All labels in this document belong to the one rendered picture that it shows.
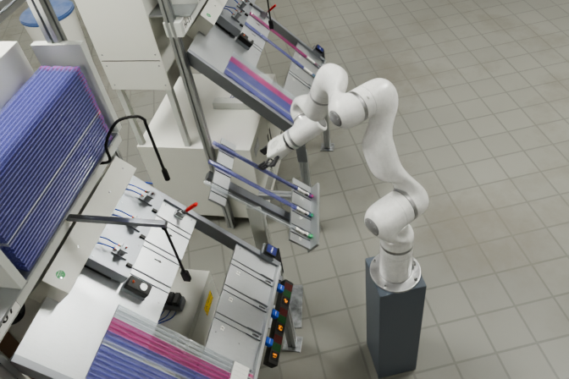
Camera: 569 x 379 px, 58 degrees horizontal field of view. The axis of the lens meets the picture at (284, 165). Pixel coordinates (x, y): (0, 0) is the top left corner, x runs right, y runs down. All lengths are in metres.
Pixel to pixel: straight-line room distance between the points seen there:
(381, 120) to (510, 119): 2.33
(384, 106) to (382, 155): 0.15
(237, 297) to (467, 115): 2.45
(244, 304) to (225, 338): 0.15
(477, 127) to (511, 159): 0.36
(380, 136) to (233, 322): 0.81
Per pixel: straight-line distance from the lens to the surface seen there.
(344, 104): 1.51
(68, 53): 1.61
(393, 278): 1.97
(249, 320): 1.89
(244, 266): 1.96
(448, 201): 3.23
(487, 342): 2.74
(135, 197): 1.78
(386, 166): 1.62
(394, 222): 1.67
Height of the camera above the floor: 2.38
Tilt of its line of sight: 43 degrees down
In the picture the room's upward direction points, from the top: 9 degrees counter-clockwise
